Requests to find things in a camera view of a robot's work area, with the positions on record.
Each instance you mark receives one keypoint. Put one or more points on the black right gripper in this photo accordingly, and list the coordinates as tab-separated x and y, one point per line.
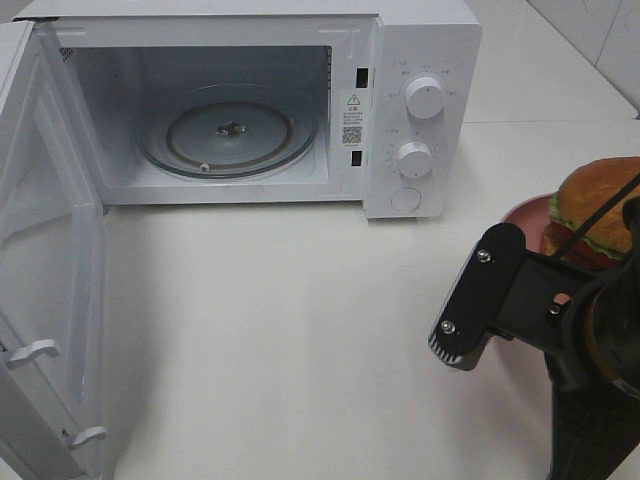
591	350

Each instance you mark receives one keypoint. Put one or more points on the pink round plate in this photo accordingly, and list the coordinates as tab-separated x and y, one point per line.
549	221

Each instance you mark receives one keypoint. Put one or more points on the toy burger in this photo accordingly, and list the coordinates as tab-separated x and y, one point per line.
608	174

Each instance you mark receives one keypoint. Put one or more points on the round white door button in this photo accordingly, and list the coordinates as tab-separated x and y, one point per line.
406	199

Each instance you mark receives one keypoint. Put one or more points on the white microwave door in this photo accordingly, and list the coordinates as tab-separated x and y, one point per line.
52	269

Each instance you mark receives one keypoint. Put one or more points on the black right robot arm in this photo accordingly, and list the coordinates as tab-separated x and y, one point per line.
566	279

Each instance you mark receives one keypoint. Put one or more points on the white lower timer knob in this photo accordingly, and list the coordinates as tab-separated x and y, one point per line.
414	160

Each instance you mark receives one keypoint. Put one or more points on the white upper power knob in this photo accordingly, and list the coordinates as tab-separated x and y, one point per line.
425	96

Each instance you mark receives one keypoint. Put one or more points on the white microwave oven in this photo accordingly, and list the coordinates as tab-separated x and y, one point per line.
123	55

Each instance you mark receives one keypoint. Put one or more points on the white warning label sticker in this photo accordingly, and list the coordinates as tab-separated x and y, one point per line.
353	116

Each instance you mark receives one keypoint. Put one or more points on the glass microwave turntable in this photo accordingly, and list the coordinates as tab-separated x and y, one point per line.
229	131

